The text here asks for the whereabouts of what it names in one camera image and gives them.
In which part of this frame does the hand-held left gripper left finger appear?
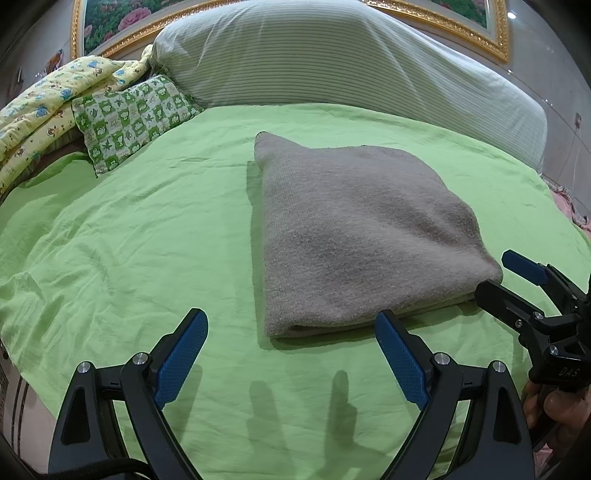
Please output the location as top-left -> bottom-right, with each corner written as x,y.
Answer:
47,308 -> 209,480

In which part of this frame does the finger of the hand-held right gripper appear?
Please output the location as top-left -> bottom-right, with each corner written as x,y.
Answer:
475,280 -> 548,335
501,249 -> 583,305

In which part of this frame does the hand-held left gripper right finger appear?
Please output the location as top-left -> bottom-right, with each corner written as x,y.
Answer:
374,309 -> 536,480

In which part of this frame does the grey knit sweater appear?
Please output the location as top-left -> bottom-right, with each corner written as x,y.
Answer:
253,131 -> 504,340

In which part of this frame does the person's right hand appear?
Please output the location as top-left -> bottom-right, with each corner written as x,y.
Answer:
523,382 -> 591,467

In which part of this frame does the pink cloth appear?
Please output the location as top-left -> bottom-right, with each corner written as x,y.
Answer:
549,181 -> 591,232

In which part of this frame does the green bed sheet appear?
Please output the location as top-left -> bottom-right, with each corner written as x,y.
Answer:
0,102 -> 591,476

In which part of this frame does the green white patterned pillow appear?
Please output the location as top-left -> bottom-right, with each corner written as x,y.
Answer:
71,75 -> 204,177

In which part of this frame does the gold framed flower picture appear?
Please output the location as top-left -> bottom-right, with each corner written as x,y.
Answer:
70,0 -> 511,64

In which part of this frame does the grey striped large pillow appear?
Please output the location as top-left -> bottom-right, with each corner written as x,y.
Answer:
151,0 -> 549,174

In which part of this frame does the yellow printed blanket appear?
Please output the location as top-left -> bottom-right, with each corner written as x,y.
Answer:
0,46 -> 154,195

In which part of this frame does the black cable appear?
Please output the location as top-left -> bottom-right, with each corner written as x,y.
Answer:
46,456 -> 155,480

